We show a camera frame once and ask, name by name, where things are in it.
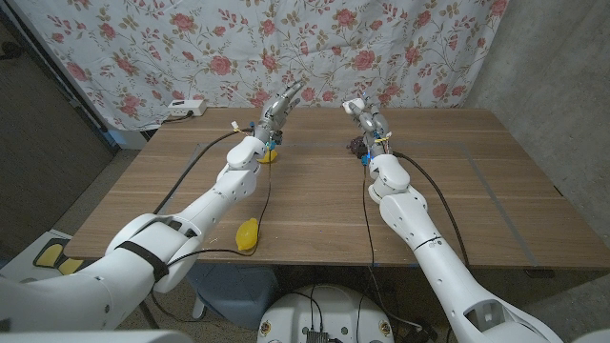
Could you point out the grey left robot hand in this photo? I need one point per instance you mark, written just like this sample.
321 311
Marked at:
276 114

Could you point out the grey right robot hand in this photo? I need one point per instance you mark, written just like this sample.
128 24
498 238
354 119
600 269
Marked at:
376 133

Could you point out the white AirPods case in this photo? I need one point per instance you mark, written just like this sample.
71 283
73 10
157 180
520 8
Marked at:
352 106

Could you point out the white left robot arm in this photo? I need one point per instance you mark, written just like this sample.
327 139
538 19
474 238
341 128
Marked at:
209 205

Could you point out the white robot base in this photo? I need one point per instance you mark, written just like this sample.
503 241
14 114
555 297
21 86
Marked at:
329 314

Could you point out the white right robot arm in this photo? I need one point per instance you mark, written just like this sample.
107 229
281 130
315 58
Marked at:
429 248

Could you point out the purple toy grape cluster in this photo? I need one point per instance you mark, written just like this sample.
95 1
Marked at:
356 145

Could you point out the yellow toy lemon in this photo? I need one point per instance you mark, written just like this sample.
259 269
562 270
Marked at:
271 157
247 236

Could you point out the white power strip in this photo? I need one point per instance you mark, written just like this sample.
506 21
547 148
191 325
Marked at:
187 108

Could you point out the floral print backdrop curtain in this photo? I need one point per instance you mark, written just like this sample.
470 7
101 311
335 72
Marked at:
190 52

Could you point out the black power adapter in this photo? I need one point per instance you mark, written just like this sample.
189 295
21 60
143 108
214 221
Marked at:
419 333

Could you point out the yellow and black floor mat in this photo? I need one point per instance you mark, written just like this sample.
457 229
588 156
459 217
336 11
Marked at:
50 255

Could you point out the white robot chest edge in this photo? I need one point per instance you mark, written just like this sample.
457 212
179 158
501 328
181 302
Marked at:
95 337

